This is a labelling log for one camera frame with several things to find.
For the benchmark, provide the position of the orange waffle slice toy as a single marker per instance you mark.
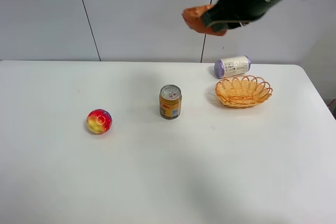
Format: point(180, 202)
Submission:
point(192, 17)

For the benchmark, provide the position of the orange woven basket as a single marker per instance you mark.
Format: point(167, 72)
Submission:
point(242, 91)

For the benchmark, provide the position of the purple white bag roll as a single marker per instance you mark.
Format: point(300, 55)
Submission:
point(232, 66)

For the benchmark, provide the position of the gold drink can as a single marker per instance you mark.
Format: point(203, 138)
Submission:
point(170, 100)

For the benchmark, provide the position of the red yellow textured ball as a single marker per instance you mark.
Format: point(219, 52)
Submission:
point(99, 121)

